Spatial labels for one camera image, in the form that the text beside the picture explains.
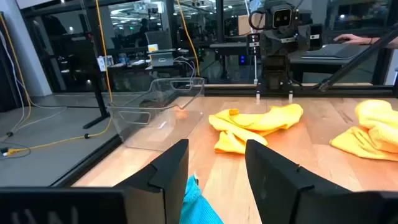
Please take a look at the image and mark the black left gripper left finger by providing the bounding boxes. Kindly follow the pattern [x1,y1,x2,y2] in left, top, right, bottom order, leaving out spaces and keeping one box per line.
[115,139,190,224]

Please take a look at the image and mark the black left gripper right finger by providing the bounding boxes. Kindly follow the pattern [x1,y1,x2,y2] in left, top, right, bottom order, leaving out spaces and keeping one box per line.
[244,139,354,224]

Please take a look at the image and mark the teal microfiber towel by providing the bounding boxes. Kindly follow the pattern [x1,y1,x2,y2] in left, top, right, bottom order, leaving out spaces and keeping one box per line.
[179,174,224,224]

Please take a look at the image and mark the orange microfiber towel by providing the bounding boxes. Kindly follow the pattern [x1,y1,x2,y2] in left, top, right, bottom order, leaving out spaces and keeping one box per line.
[208,103,304,155]
[329,99,398,162]

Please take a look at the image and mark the person's forearm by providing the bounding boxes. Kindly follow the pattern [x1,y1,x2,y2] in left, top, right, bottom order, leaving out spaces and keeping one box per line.
[371,36,398,50]

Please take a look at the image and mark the black desk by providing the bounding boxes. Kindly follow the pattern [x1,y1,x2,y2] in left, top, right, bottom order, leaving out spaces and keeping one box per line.
[210,42,389,85]

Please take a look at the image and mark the grey laptop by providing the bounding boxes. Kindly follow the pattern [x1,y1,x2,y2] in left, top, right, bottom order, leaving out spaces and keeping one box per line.
[300,43,369,60]

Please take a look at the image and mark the clear plastic bin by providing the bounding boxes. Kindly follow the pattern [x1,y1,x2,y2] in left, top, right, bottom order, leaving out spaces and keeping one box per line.
[107,77,206,152]

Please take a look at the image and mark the person's hand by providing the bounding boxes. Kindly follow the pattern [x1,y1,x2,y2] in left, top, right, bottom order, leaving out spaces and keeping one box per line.
[333,33,374,46]

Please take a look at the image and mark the silver small computer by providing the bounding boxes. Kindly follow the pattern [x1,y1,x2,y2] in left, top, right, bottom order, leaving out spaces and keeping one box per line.
[148,51,175,68]

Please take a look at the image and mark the person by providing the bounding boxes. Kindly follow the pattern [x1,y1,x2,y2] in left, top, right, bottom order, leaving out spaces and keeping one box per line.
[136,17,150,44]

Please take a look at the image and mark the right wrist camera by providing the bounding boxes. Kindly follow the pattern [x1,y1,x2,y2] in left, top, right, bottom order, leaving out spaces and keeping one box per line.
[269,3,294,29]

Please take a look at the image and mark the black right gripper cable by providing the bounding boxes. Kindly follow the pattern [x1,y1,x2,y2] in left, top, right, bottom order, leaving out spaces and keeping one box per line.
[248,10,266,31]

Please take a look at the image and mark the yellow hanging cable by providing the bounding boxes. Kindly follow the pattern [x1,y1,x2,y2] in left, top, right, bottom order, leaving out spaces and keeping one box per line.
[176,0,200,77]
[2,0,113,157]

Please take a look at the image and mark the black desk frame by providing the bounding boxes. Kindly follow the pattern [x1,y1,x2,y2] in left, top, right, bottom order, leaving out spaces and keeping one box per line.
[82,18,110,130]

